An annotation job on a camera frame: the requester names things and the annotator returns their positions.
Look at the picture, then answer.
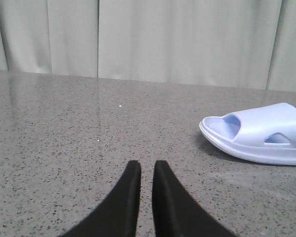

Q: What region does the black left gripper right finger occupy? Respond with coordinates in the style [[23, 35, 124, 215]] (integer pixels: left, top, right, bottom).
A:
[[152, 160, 235, 237]]

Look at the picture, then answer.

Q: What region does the light blue slipper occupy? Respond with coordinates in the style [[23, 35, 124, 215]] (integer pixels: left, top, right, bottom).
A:
[[199, 103, 296, 165]]

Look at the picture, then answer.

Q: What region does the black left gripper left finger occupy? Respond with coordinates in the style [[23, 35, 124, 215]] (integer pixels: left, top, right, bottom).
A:
[[63, 160, 141, 237]]

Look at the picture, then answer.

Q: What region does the pale green curtain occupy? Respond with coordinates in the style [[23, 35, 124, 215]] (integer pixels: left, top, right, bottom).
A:
[[0, 0, 296, 92]]

